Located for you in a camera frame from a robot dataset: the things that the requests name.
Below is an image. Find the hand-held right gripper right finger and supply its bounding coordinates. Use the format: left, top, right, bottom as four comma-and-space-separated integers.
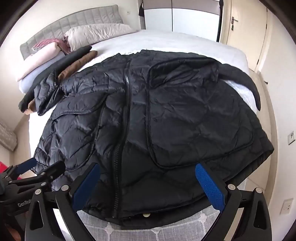
195, 162, 271, 241

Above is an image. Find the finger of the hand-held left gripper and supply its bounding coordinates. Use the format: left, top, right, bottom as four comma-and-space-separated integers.
5, 158, 38, 179
11, 160, 67, 192

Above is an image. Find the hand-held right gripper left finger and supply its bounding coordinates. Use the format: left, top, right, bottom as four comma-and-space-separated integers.
24, 162, 101, 241

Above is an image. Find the black puffer jacket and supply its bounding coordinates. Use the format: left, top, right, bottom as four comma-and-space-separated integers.
32, 49, 275, 229

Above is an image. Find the red object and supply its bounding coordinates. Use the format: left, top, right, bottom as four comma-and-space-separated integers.
0, 162, 10, 181

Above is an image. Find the lavender folded cloth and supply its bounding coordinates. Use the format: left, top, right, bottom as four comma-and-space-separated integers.
18, 53, 66, 94

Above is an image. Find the light pink folded cloth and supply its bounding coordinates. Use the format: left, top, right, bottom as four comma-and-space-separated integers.
16, 43, 67, 82

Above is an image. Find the brown folded garment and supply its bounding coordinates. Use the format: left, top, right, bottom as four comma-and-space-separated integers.
25, 50, 97, 115

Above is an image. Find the black folded garment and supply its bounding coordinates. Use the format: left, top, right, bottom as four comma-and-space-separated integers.
18, 45, 93, 113

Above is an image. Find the pink striped folded cloth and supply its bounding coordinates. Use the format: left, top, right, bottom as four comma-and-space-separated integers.
31, 38, 61, 51

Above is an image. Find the beige pillow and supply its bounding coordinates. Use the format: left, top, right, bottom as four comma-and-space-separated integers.
63, 23, 137, 52

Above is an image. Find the grey quilted headboard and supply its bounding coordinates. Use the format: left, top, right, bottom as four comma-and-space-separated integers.
20, 4, 124, 60

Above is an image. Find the bed with white blanket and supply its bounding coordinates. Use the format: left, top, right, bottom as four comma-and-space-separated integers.
18, 29, 260, 241

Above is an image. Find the cream door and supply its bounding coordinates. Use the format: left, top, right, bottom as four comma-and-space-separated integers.
219, 0, 269, 73

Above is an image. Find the white wardrobe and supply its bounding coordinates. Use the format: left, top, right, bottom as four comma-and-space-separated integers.
138, 0, 224, 42

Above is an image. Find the white wall socket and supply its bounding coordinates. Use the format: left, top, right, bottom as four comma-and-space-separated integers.
279, 198, 294, 215

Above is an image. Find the white light switch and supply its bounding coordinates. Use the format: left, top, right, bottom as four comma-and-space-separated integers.
287, 130, 296, 146

